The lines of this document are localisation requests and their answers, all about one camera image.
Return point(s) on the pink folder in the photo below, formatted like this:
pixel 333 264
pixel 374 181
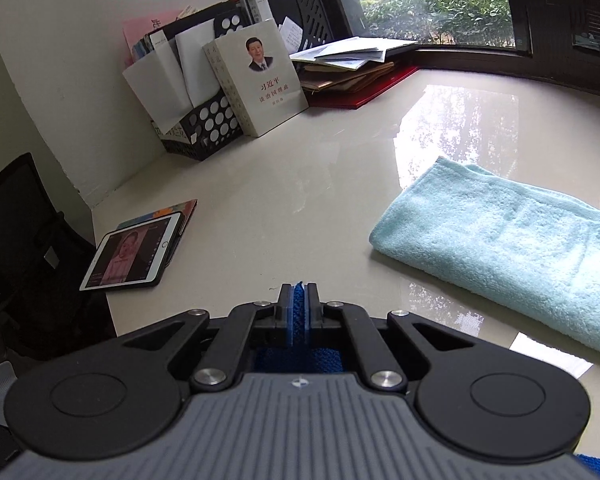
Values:
pixel 145 30

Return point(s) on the black slotted magazine holder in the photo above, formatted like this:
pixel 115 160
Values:
pixel 310 15

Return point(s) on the tablet with dark case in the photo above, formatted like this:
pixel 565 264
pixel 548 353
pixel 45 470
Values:
pixel 130 255

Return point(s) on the stack of white papers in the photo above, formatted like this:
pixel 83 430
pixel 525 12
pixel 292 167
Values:
pixel 350 52

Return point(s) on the red folder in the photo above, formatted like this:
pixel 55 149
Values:
pixel 380 91

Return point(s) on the dark blue towel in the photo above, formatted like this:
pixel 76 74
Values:
pixel 300 360

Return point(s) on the white book with portrait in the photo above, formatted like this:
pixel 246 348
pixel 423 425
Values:
pixel 265 80

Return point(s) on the black mesh office chair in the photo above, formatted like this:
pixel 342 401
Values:
pixel 25 240

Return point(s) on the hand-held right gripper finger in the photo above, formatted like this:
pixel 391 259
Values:
pixel 306 310
pixel 294 310

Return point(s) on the black perforated file holder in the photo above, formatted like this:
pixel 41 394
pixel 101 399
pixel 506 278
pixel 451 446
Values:
pixel 205 125

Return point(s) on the dark window frame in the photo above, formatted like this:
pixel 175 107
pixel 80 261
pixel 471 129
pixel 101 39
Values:
pixel 555 67

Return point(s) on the stack of brown envelopes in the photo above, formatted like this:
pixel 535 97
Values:
pixel 345 80

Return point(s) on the light blue towel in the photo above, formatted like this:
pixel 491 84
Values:
pixel 505 245

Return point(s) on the white paper sheet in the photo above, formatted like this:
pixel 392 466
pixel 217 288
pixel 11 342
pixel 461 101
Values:
pixel 155 90
pixel 197 65

